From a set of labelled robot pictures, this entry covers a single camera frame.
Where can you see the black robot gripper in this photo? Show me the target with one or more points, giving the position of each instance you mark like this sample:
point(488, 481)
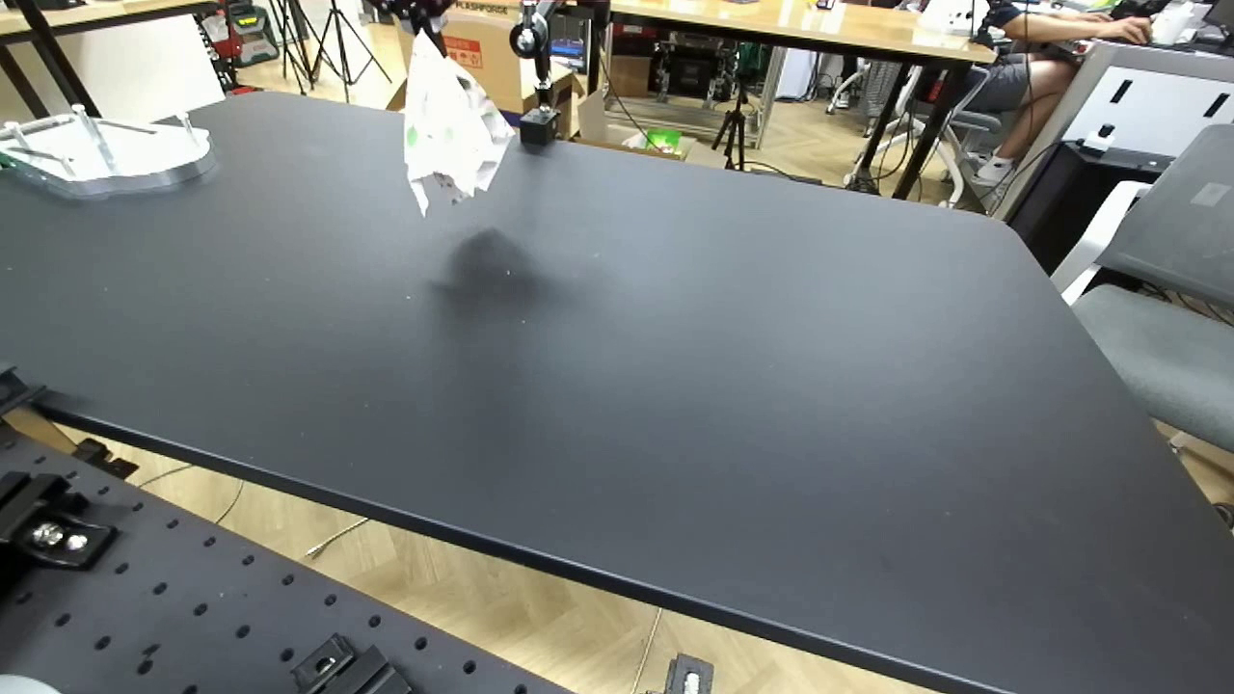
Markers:
point(416, 7)

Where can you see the white cloth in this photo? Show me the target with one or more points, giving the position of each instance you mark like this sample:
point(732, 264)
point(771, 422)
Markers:
point(447, 128)

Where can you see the green small object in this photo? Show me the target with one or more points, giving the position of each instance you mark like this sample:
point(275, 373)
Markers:
point(665, 142)

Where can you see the brown cardboard box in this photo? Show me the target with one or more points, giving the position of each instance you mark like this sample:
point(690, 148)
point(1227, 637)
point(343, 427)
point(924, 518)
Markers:
point(494, 58)

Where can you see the black tall tripod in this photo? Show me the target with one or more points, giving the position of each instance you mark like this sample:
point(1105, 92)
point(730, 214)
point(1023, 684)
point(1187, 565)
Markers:
point(336, 42)

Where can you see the white board panel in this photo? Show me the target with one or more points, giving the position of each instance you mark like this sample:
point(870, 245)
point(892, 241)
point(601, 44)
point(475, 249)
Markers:
point(137, 66)

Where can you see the wooden table with black leg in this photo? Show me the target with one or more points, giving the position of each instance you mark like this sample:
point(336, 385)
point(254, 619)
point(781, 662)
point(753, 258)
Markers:
point(60, 24)

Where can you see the wooden desk with black legs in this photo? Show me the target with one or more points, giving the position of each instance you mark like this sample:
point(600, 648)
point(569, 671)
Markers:
point(794, 28)

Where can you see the seated person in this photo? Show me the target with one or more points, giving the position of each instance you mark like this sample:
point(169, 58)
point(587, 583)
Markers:
point(1047, 65)

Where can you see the black clamp with silver bolts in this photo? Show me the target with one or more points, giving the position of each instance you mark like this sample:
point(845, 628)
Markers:
point(45, 525)

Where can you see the black perforated mounting board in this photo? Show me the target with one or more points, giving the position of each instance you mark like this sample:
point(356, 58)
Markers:
point(167, 605)

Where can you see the white grey panel with slots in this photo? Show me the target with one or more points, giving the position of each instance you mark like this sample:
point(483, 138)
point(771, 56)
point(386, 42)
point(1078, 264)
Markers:
point(1140, 110)

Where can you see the grey fabric office chair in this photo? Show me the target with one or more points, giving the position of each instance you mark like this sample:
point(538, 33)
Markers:
point(1176, 294)

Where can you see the black camera clamp mount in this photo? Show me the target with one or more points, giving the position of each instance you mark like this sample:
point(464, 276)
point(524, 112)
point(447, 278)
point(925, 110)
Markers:
point(538, 125)

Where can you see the black camera tripod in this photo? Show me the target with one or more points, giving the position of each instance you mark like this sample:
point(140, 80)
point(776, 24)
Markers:
point(732, 128)

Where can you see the black bracket on board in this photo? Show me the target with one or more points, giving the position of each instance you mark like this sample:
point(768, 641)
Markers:
point(349, 668)

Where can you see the small black silver bracket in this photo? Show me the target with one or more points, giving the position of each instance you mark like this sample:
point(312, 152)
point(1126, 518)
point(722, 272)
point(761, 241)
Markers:
point(686, 678)

